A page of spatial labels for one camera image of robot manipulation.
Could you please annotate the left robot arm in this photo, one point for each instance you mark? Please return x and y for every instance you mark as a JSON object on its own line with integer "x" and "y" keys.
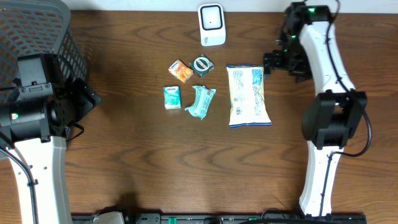
{"x": 34, "y": 133}

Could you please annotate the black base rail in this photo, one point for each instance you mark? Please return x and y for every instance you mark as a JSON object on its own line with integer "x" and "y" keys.
{"x": 273, "y": 215}

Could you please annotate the yellow snack bag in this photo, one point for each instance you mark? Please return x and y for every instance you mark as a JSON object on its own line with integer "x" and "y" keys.
{"x": 246, "y": 90}

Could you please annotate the dark green round-logo packet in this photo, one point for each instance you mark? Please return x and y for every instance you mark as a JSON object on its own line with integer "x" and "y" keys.
{"x": 202, "y": 65}

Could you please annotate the dark grey plastic basket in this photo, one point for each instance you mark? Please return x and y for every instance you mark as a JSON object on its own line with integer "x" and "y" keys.
{"x": 38, "y": 51}

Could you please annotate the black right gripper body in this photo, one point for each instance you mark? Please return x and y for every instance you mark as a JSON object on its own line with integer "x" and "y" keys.
{"x": 293, "y": 55}

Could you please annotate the white barcode scanner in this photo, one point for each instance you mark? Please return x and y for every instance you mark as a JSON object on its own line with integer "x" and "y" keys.
{"x": 212, "y": 24}

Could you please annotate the teal Kleenex tissue packet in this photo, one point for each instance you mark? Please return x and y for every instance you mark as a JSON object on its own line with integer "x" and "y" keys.
{"x": 172, "y": 97}

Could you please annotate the teal wipes packet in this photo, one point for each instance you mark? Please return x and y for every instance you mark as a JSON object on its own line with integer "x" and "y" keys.
{"x": 203, "y": 98}

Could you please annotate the orange tissue packet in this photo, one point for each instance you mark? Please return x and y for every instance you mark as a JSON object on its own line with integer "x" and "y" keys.
{"x": 181, "y": 71}

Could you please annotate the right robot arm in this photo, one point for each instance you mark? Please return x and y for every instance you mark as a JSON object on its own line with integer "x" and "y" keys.
{"x": 336, "y": 123}

